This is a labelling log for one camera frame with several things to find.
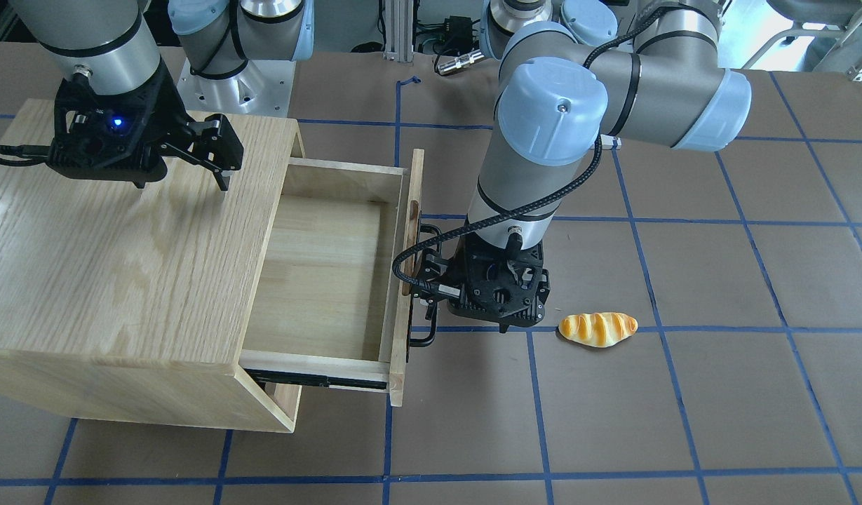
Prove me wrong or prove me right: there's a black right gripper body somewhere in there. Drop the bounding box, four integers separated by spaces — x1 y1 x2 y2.
46 70 193 188

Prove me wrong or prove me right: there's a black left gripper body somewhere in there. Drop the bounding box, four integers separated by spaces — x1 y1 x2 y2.
431 233 550 332

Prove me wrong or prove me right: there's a wooden drawer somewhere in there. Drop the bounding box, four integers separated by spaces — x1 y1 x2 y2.
239 148 424 407

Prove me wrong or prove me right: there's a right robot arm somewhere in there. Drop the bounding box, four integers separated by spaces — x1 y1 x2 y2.
11 1 315 147

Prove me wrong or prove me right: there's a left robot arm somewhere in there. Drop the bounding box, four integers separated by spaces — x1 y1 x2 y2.
410 1 751 330

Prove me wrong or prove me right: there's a toy bread roll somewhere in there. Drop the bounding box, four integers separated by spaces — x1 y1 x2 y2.
557 312 639 349

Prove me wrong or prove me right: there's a wooden cabinet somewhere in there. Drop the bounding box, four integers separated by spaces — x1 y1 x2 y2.
0 115 303 433

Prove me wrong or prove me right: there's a black power adapter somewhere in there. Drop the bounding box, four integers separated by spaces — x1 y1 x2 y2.
439 16 473 53

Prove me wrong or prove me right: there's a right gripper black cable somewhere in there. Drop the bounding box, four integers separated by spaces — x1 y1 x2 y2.
0 143 53 168

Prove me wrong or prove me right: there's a silver cable connector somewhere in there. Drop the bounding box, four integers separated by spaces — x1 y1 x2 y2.
434 49 487 76

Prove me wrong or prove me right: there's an aluminium frame post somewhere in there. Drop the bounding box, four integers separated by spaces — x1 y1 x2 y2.
382 0 417 64

